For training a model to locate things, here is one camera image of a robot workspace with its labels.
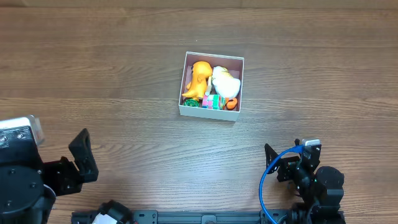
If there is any right blue cable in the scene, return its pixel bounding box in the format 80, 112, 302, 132
259, 144, 307, 224

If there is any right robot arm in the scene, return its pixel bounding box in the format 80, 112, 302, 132
259, 139, 345, 224

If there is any yellow rattle drum toy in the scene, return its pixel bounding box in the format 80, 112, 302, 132
205, 76, 213, 96

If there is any white open cardboard box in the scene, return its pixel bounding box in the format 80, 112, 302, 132
178, 52, 244, 121

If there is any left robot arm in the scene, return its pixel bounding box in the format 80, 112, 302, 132
1, 126, 99, 224

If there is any pastel rubik's cube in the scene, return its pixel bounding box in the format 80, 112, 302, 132
201, 95, 226, 110

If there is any white plush duck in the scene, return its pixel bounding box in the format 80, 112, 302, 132
211, 66, 241, 110

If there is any green round disc toy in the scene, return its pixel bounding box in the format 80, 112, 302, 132
183, 98, 200, 108

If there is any orange dinosaur toy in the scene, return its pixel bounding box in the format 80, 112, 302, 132
182, 61, 213, 101

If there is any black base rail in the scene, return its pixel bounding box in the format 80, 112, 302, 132
70, 209, 346, 224

